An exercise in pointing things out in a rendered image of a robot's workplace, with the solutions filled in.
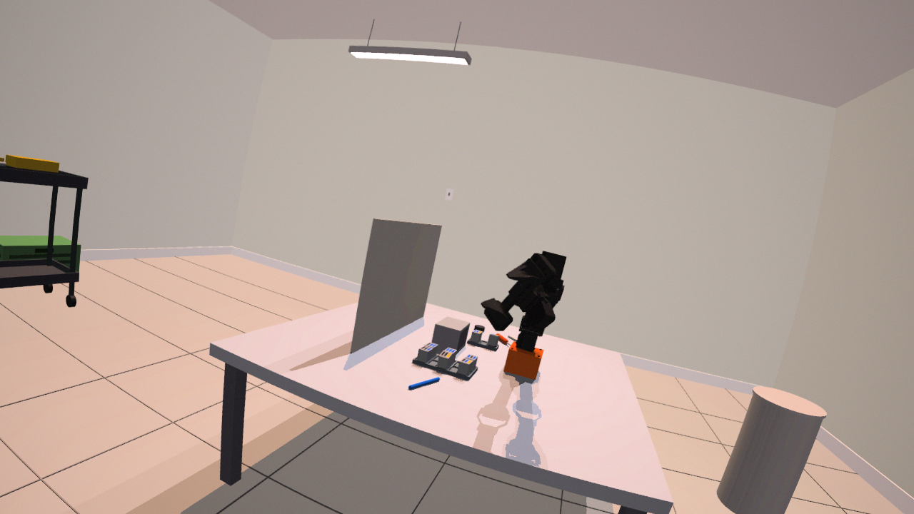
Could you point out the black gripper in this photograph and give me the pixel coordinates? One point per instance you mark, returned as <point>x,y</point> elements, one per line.
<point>532,276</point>

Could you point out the blue thin rod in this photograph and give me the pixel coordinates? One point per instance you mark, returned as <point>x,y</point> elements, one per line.
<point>423,383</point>

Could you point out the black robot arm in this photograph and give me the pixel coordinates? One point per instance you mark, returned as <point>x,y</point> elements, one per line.
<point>540,315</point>

